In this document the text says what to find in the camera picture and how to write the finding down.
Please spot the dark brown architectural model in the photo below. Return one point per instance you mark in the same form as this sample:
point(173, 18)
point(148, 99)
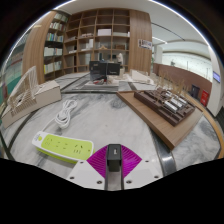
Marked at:
point(163, 108)

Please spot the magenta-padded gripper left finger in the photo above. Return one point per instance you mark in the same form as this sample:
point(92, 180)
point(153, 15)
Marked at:
point(98, 163)

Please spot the long library bookshelf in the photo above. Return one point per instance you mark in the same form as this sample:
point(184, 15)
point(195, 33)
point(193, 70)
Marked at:
point(11, 70)

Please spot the wall screen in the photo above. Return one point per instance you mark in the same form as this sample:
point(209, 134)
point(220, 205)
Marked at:
point(216, 76)

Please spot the pale stick model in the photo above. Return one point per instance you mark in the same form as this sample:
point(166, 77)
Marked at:
point(170, 83)

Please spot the dark bookshelf with books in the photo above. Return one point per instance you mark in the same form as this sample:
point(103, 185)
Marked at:
point(54, 46)

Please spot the curved ceiling light strip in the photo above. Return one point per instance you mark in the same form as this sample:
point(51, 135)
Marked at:
point(180, 15)

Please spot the curved wooden bench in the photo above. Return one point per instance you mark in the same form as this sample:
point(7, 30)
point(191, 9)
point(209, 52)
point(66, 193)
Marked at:
point(213, 126)

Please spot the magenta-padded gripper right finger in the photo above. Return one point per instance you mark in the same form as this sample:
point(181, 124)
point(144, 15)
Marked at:
point(131, 161)

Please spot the wall sign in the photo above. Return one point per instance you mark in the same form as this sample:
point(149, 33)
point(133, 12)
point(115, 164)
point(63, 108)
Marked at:
point(145, 44)

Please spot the lime green white power strip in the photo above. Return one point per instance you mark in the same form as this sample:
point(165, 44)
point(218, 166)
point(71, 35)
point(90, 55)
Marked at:
point(63, 145)

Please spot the red bin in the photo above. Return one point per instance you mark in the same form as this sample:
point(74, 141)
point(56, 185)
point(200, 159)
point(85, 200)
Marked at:
point(204, 98)

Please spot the black bin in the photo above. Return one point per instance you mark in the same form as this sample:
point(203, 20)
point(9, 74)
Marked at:
point(195, 91)

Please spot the short ceiling light bar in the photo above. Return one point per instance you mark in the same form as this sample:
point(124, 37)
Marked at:
point(159, 39)

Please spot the wooden cubby shelf unit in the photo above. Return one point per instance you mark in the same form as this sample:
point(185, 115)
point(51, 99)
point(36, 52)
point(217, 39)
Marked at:
point(100, 36)

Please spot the small white architectural model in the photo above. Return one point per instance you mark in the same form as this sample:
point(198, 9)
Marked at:
point(141, 77)

